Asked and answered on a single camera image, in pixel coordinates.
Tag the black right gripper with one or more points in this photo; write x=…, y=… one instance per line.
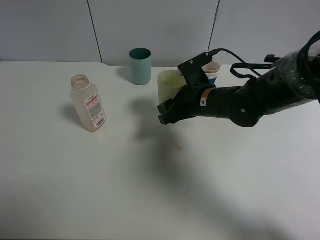
x=183, y=106

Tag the pale green plastic cup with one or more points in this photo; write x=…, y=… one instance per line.
x=169, y=83

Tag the clear plastic drink bottle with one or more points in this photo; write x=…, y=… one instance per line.
x=87, y=102

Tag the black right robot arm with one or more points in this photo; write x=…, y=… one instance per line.
x=272, y=87

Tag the blue and white paper cup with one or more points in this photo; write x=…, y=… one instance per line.
x=212, y=70

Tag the teal plastic cup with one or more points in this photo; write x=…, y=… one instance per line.
x=141, y=66

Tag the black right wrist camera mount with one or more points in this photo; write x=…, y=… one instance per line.
x=192, y=70

